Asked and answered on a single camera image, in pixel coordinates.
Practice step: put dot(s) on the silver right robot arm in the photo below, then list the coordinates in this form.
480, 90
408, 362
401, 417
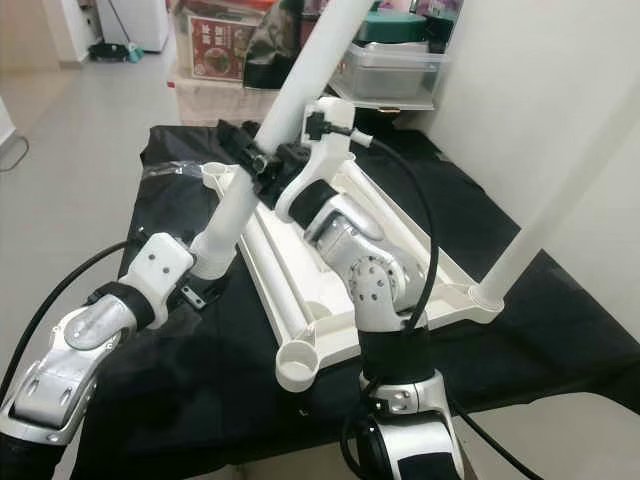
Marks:
380, 270

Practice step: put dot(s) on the black plastic bag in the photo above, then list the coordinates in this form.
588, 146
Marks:
280, 50

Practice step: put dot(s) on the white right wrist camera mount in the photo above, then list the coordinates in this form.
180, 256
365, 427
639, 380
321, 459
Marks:
325, 150

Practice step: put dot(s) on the beige cloth covered bench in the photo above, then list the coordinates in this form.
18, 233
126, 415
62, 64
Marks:
220, 105

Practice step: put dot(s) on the orange lid storage box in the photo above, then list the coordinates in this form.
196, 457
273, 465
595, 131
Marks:
220, 50

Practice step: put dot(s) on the white appliance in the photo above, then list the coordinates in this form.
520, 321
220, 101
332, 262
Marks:
135, 25

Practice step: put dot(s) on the green pot lid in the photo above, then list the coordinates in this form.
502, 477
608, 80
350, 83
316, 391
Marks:
395, 28

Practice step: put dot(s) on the black tablecloth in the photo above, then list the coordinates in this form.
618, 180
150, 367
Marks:
240, 430

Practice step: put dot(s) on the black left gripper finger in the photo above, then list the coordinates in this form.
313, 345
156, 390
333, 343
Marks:
195, 298

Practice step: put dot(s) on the white plastic table top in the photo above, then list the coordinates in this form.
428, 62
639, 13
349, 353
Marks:
300, 372

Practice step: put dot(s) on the clear tape strip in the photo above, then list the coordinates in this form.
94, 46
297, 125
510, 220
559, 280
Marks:
175, 172

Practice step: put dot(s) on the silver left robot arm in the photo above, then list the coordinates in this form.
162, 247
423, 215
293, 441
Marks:
70, 370

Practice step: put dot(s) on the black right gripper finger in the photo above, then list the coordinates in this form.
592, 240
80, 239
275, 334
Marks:
245, 150

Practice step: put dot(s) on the clear plastic container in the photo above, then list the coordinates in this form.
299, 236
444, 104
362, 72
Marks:
400, 72

